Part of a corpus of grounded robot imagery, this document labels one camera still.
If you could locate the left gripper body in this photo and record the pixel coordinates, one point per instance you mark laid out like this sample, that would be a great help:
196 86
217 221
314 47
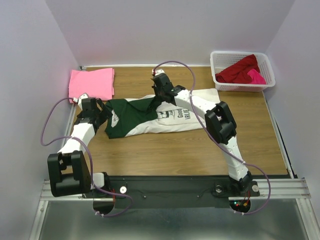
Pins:
104 115

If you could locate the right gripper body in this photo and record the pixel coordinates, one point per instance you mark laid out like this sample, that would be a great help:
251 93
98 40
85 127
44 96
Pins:
158 94

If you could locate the white and green t-shirt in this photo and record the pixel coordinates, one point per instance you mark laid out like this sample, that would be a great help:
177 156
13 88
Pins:
131 116

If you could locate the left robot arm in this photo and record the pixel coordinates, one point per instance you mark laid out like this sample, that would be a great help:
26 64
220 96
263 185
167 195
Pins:
67 169

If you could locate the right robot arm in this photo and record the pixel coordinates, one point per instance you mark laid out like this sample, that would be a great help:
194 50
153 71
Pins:
218 123

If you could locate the folded pink t-shirt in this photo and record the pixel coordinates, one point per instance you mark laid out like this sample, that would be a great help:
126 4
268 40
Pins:
97 83

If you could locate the white plastic basket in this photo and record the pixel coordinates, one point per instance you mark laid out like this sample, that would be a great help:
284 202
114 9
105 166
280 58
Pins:
220 60

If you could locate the dark red t-shirt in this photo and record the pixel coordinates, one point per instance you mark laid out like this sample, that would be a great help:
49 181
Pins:
238 72

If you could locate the magenta t-shirt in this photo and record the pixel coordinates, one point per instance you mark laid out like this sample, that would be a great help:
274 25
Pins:
256 78

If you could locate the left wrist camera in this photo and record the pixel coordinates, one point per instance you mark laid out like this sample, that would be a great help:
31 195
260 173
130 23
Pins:
78 100

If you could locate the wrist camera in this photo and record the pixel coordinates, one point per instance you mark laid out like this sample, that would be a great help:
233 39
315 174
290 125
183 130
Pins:
156 72
78 100

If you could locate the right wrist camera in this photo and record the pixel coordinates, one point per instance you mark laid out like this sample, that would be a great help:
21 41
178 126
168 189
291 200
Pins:
156 72

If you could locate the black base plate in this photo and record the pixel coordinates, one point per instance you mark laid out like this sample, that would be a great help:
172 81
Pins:
164 192

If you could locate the aluminium frame rail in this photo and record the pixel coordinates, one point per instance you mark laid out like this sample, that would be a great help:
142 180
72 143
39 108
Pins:
293 188

